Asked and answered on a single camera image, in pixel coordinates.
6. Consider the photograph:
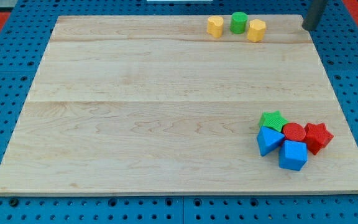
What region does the green star block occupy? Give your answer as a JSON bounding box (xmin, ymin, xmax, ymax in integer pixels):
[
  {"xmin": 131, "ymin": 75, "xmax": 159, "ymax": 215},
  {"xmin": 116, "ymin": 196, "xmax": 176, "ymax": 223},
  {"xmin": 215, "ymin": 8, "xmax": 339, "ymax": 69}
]
[{"xmin": 259, "ymin": 111, "xmax": 289, "ymax": 132}]

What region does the red star block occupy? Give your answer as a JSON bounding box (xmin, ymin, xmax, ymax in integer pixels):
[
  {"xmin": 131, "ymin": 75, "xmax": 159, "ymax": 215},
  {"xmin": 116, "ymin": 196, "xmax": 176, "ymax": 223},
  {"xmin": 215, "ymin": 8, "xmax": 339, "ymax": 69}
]
[{"xmin": 303, "ymin": 123, "xmax": 334, "ymax": 155}]

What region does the wooden board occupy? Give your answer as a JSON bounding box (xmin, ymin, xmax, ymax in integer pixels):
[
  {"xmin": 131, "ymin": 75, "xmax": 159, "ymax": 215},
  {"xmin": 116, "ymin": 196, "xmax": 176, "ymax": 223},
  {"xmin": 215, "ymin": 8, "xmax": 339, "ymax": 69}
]
[{"xmin": 0, "ymin": 14, "xmax": 358, "ymax": 197}]

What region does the yellow heart block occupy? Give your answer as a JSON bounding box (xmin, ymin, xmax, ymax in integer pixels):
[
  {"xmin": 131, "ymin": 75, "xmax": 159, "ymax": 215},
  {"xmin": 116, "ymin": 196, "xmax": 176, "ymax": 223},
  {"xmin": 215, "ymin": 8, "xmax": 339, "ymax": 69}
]
[{"xmin": 206, "ymin": 16, "xmax": 224, "ymax": 38}]

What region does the blue triangle block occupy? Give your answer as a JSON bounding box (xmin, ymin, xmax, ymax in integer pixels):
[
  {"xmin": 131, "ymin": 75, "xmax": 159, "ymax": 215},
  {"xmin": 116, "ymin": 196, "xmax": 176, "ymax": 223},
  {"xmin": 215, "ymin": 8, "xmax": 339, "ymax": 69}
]
[{"xmin": 257, "ymin": 126, "xmax": 285, "ymax": 156}]

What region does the green cylinder block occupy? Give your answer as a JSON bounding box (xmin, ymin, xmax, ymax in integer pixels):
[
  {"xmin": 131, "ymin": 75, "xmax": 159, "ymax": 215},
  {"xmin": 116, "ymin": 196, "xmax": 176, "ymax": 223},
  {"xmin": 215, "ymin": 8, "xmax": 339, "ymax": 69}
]
[{"xmin": 230, "ymin": 11, "xmax": 248, "ymax": 34}]

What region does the yellow hexagon block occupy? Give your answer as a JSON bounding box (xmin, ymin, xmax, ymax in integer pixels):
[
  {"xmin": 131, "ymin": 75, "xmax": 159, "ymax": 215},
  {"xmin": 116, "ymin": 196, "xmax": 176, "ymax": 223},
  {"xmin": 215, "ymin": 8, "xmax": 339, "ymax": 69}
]
[{"xmin": 247, "ymin": 19, "xmax": 267, "ymax": 42}]

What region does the red cylinder block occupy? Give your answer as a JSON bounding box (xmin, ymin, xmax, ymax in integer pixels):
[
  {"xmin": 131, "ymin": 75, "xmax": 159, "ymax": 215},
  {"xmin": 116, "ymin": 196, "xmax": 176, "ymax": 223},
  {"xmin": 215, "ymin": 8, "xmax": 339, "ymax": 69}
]
[{"xmin": 282, "ymin": 123, "xmax": 306, "ymax": 142}]

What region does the blue cube block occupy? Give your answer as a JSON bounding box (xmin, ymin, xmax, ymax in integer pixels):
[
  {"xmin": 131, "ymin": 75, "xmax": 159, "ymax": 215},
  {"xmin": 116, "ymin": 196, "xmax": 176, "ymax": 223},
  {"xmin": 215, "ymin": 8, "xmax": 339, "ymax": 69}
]
[{"xmin": 278, "ymin": 140, "xmax": 308, "ymax": 171}]

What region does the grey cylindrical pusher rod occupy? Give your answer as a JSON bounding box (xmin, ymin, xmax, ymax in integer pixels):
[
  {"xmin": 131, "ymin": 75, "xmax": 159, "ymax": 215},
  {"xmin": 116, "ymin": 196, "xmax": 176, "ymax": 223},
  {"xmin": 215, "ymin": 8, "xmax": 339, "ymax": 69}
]
[{"xmin": 301, "ymin": 0, "xmax": 328, "ymax": 31}]

